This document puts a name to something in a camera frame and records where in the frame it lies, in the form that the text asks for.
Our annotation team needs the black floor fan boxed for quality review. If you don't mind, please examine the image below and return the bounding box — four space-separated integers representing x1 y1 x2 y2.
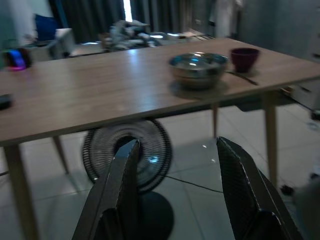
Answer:
81 118 175 240

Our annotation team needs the slim metal spoon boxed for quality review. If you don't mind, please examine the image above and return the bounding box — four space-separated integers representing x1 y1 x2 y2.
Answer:
225 70 259 86

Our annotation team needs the thin black fan cable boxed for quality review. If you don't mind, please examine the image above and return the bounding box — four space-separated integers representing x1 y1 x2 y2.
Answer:
164 174 224 194

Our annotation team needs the black device with rainbow lights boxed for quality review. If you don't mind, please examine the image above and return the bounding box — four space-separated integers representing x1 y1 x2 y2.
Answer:
2 48 33 73

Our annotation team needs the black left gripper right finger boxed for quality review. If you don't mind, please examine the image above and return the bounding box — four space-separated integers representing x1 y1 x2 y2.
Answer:
215 136 305 240

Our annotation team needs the maroon cup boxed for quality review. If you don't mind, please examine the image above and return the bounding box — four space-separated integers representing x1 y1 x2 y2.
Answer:
229 47 261 74

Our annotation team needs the white drawer cabinet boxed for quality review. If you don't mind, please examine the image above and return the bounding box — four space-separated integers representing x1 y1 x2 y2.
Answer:
291 22 320 111

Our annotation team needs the blue cushion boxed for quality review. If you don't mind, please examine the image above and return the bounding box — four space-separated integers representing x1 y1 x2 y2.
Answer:
34 13 60 41

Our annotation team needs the cluttered pile of belongings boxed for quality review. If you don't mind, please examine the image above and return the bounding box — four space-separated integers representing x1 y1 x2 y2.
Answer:
109 19 163 49

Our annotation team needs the light wooden dining table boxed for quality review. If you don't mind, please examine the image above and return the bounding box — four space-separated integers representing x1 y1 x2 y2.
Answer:
0 37 320 240

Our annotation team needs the black phone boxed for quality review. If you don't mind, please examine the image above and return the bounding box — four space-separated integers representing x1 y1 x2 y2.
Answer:
0 93 14 110

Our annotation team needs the shiny steel bowl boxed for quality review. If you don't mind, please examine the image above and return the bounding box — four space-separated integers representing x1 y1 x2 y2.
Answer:
169 52 230 90

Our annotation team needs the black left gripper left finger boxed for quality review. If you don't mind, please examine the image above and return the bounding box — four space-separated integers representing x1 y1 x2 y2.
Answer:
71 138 141 240

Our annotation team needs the dark curtain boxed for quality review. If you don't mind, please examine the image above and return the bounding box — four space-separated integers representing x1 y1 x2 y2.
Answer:
48 0 216 45

